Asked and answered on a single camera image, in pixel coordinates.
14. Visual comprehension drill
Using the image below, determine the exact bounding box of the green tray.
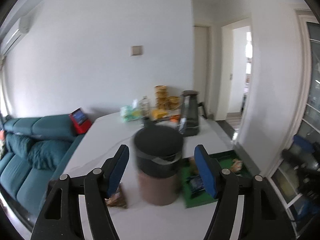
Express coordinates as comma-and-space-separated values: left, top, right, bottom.
180, 151, 253, 208

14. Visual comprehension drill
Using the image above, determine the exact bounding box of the copper and black kettle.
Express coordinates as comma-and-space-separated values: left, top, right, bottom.
133, 117, 185, 206

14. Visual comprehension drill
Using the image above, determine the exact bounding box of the teal sofa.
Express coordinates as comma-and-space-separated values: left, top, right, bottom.
0, 115, 93, 218

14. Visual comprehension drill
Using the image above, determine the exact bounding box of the glass sliding door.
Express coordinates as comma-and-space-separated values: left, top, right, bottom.
272, 9, 320, 230

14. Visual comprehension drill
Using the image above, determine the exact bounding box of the large teal cushion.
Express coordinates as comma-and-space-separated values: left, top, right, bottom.
27, 140, 73, 169

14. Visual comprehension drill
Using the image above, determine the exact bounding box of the beige wall switch plate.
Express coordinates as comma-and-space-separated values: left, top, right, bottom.
130, 45, 144, 57

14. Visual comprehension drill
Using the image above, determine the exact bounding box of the wet wipes pack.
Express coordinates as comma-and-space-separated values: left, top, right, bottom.
120, 99, 142, 122

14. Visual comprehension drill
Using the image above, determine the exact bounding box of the dark glass pitcher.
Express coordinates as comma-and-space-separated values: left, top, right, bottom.
178, 90, 201, 137

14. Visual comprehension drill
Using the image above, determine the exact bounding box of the small teal cushion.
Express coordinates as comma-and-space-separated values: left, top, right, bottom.
5, 134, 35, 159

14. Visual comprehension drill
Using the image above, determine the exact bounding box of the patterned drinking glass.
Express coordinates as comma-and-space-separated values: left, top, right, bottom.
139, 96, 151, 117

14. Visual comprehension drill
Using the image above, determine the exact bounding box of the short stack of gold bowls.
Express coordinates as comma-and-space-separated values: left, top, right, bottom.
167, 96, 181, 109

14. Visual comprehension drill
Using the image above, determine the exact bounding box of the blue and white snack packet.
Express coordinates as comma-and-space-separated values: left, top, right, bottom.
187, 176, 209, 197

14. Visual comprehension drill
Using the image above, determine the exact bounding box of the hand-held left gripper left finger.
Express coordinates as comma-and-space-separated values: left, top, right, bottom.
30, 144, 130, 240

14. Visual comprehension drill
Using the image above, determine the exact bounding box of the yellow flat box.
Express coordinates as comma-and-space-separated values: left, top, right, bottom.
151, 109, 169, 119

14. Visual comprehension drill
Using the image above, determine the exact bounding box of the brown triangular snack packet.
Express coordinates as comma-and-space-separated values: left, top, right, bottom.
105, 184, 127, 208

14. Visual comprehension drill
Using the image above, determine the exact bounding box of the tall stack of gold bowls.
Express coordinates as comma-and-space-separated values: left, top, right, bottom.
154, 85, 168, 109

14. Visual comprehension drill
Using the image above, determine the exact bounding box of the dark cookie snack packet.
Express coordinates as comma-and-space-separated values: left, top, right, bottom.
232, 158, 243, 173

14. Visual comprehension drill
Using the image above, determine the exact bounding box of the red tablet stand device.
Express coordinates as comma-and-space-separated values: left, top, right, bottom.
69, 107, 92, 134

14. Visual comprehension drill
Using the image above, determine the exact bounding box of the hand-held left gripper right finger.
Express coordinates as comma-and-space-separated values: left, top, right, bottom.
194, 144, 295, 240

